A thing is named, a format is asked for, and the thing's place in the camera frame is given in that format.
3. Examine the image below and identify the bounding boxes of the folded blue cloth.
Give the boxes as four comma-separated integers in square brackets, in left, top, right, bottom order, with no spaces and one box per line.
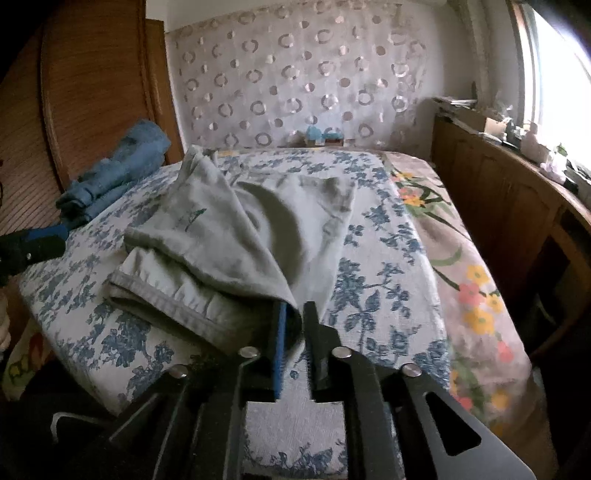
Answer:
[55,119,172,229]

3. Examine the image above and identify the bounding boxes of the small blue item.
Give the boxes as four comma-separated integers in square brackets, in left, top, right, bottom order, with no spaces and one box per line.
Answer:
[305,124,345,147]

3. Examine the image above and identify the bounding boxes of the circle patterned curtain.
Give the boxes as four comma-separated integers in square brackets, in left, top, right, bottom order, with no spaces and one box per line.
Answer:
[166,0,444,151]

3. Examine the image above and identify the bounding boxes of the yellow cloth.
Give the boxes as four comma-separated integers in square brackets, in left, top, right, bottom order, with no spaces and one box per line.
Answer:
[4,342,47,395]

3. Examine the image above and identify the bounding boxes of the window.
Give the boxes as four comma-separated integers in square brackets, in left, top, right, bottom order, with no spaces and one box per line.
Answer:
[508,0,591,158]

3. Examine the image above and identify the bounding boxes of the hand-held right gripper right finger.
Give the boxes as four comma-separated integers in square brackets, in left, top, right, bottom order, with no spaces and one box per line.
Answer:
[302,301,539,480]

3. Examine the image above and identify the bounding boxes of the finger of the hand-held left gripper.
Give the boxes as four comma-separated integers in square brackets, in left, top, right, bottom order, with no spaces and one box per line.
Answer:
[0,225,68,288]

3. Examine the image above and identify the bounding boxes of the grey pants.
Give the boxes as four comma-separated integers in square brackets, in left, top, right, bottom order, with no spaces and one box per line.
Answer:
[102,145,358,356]

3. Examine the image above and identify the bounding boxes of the clutter of small items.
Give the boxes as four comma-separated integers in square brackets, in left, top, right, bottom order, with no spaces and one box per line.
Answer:
[434,95,591,195]

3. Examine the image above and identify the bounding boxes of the long wooden cabinet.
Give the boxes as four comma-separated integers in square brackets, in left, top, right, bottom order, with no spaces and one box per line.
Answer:
[431,113,591,352]

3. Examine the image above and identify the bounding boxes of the colourful floral pillow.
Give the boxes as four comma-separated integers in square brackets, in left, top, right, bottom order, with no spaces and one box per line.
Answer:
[383,150,532,425]

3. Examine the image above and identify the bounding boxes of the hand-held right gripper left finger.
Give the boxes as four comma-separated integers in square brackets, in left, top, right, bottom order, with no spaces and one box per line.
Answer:
[60,300,301,480]

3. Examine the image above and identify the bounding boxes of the blue floral bed sheet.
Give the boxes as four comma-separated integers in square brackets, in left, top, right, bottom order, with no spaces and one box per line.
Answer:
[18,148,451,480]

